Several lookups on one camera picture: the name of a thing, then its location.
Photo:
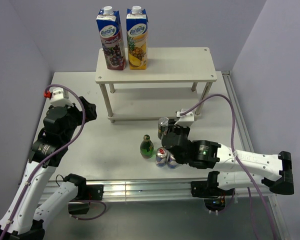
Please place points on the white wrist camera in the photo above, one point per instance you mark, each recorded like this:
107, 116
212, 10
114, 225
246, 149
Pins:
59, 97
185, 120

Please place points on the silver blue energy can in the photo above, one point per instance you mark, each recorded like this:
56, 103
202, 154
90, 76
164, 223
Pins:
161, 157

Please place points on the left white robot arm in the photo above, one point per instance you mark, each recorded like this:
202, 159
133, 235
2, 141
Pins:
25, 219

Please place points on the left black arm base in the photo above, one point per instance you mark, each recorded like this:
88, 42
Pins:
92, 192

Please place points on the pineapple juice carton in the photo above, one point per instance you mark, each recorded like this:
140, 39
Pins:
137, 34

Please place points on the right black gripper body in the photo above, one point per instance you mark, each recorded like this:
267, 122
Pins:
178, 129

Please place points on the aluminium rail right side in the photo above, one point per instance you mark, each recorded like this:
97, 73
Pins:
274, 207

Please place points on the aluminium rail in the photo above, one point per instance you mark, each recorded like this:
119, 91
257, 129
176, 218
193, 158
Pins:
274, 207
146, 190

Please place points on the white two-tier shelf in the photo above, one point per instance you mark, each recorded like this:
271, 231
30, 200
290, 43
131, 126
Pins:
175, 78

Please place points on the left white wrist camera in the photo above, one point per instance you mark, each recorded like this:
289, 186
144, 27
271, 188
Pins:
59, 97

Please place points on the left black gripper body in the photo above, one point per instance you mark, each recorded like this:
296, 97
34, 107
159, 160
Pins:
76, 118

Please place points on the grape juice carton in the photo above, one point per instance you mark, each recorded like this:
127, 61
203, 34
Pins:
111, 36

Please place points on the dark can open top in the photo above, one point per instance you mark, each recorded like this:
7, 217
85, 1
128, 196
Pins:
163, 124

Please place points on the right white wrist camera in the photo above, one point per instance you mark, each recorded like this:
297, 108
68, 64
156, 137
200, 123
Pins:
185, 120

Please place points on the aluminium rail front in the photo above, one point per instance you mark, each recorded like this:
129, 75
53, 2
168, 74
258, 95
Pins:
146, 190

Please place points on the green glass bottle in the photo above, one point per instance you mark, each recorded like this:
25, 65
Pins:
146, 147

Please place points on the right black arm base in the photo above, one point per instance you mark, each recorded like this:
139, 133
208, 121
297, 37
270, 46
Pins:
216, 200

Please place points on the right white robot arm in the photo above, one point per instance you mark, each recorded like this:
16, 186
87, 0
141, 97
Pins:
229, 169

